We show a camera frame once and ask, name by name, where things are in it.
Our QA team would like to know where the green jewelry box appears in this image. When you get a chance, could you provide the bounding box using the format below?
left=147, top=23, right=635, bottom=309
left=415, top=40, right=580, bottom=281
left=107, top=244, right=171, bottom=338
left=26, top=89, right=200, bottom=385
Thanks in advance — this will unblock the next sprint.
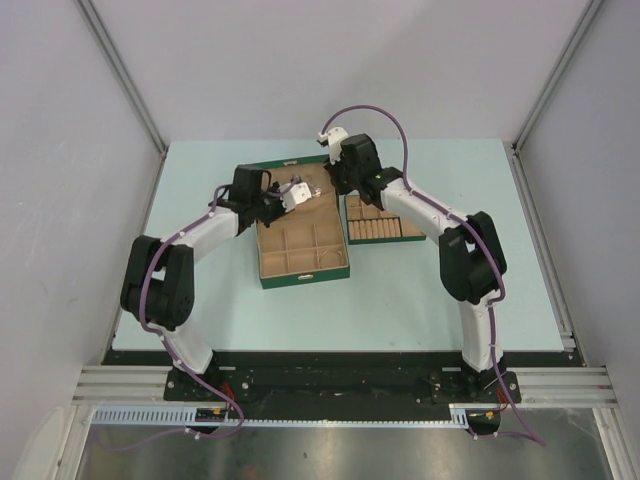
left=241, top=155, right=350, bottom=289

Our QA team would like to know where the silver bangle bracelet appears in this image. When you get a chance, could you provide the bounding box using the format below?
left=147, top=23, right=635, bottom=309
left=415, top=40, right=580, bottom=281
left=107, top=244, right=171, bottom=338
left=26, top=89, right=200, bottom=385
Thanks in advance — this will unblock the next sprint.
left=318, top=247, right=349, bottom=269

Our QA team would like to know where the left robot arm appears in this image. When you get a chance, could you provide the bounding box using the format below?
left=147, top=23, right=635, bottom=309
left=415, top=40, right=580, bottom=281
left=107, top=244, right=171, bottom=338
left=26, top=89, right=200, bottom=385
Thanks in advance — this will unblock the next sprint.
left=120, top=165, right=310, bottom=400

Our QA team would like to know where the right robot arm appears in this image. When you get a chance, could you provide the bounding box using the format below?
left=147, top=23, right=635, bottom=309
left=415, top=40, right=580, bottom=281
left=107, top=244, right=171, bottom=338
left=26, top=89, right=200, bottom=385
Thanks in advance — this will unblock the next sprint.
left=318, top=127, right=507, bottom=401

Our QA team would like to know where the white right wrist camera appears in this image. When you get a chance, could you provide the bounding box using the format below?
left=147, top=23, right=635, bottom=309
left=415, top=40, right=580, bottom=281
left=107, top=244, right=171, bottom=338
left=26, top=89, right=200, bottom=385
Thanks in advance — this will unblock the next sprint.
left=317, top=127, right=349, bottom=165

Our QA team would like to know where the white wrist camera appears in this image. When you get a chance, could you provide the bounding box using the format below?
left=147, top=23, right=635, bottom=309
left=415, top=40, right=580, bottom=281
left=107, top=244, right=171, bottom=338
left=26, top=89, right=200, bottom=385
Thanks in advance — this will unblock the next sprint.
left=279, top=181, right=313, bottom=212
left=317, top=127, right=349, bottom=165

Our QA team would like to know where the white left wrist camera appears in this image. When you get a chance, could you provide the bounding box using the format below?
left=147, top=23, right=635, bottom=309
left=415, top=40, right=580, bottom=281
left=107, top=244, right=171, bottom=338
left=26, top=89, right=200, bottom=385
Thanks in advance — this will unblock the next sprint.
left=279, top=181, right=313, bottom=212

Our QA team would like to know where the aluminium frame post right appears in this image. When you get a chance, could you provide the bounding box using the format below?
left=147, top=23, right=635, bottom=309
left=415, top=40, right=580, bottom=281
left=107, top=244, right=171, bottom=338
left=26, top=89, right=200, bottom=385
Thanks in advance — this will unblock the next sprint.
left=511, top=0, right=608, bottom=155

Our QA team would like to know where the aluminium frame post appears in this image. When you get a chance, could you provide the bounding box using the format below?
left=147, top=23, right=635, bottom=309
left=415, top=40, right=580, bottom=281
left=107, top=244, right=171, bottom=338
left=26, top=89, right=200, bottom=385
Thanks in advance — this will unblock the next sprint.
left=511, top=0, right=608, bottom=155
left=72, top=0, right=169, bottom=157

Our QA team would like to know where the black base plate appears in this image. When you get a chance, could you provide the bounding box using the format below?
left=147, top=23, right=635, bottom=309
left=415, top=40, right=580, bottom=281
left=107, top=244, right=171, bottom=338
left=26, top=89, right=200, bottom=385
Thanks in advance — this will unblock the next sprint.
left=105, top=350, right=583, bottom=412

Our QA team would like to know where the aluminium front rail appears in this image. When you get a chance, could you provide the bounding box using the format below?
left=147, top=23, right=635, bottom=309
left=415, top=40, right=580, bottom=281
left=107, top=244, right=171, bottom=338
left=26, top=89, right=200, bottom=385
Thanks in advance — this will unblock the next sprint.
left=72, top=366, right=170, bottom=406

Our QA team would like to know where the aluminium frame post left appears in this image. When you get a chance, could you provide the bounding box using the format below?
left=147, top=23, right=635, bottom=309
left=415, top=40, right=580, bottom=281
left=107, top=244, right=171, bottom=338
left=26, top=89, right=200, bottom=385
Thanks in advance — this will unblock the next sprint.
left=72, top=0, right=169, bottom=157

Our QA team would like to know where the slotted cable duct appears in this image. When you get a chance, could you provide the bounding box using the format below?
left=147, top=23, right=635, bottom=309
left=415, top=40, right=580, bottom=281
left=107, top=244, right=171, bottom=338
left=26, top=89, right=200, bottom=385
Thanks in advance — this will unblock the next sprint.
left=92, top=402, right=500, bottom=428

